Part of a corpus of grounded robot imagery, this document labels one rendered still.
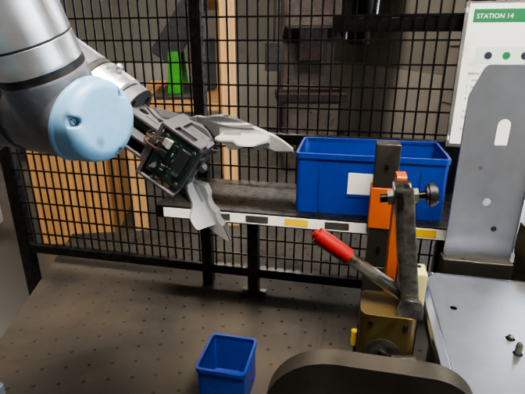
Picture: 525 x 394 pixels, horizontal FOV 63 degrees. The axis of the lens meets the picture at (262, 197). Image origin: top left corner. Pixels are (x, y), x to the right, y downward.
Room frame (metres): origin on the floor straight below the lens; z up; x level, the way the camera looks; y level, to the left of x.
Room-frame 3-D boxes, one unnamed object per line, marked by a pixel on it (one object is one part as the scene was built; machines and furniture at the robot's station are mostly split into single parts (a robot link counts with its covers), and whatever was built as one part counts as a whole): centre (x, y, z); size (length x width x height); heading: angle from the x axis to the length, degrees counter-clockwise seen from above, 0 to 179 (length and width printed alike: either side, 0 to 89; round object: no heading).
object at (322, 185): (0.91, -0.23, 1.10); 0.30 x 0.17 x 0.13; 79
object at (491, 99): (0.70, -0.39, 1.17); 0.12 x 0.01 x 0.34; 78
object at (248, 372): (0.70, 0.07, 0.75); 0.11 x 0.10 x 0.09; 168
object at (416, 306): (0.45, -0.18, 1.06); 0.03 x 0.01 x 0.03; 78
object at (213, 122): (0.52, 0.05, 1.27); 0.09 x 0.02 x 0.05; 78
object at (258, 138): (0.49, 0.01, 1.26); 0.09 x 0.06 x 0.03; 78
